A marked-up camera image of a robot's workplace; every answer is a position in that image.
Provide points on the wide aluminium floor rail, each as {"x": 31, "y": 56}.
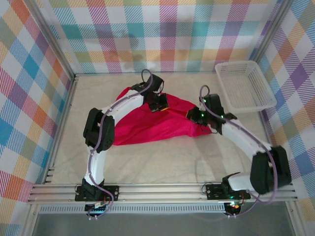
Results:
{"x": 265, "y": 130}
{"x": 61, "y": 127}

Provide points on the aluminium frame post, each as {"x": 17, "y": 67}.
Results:
{"x": 270, "y": 29}
{"x": 295, "y": 221}
{"x": 49, "y": 37}
{"x": 29, "y": 221}

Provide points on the pink t-shirt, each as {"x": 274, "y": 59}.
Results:
{"x": 152, "y": 127}

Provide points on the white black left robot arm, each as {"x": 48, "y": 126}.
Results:
{"x": 123, "y": 105}

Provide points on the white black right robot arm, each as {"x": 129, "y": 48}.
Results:
{"x": 241, "y": 137}

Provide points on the white plastic basket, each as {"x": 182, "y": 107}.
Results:
{"x": 246, "y": 86}

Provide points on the long aluminium mounting rail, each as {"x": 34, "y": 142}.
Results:
{"x": 160, "y": 194}

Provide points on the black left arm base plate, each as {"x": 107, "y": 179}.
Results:
{"x": 110, "y": 193}

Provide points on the thin aluminium floor rail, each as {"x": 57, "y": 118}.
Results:
{"x": 110, "y": 73}

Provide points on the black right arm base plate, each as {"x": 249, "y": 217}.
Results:
{"x": 214, "y": 191}

